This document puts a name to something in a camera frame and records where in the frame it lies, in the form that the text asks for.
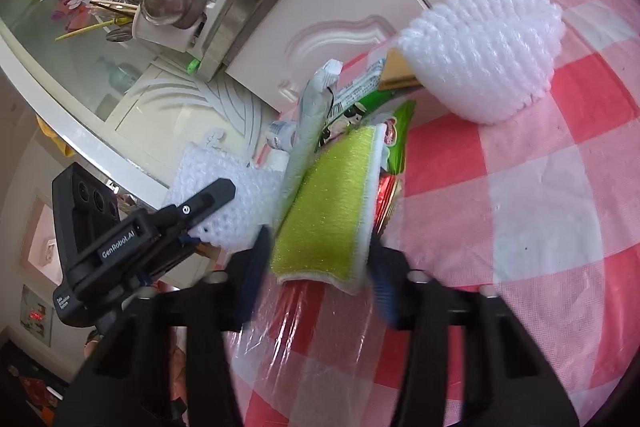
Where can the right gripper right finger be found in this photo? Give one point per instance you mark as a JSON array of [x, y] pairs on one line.
[[507, 380]]

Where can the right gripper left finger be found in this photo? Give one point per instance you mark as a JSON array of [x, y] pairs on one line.
[[164, 361]]

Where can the yellow hanging cloth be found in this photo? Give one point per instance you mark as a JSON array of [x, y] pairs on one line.
[[60, 144]]

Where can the green yellow scrub sponge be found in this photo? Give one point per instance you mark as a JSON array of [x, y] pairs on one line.
[[326, 234]]

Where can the small white bottle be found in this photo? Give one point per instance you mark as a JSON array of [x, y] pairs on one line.
[[281, 135]]

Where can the red foil wrapper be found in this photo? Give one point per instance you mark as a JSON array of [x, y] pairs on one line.
[[389, 189]]

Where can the steel ladle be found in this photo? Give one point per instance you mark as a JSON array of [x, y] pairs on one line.
[[181, 14]]

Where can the white sliding glass door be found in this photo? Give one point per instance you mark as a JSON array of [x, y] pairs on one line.
[[129, 109]]

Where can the white foam net sleeve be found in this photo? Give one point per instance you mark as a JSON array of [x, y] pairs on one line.
[[247, 196]]

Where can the white bristly foam cup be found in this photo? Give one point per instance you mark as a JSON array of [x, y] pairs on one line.
[[485, 60]]

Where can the blue green snack wrapper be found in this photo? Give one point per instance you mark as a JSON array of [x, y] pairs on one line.
[[324, 114]]

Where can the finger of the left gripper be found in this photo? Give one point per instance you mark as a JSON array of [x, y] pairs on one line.
[[205, 203]]

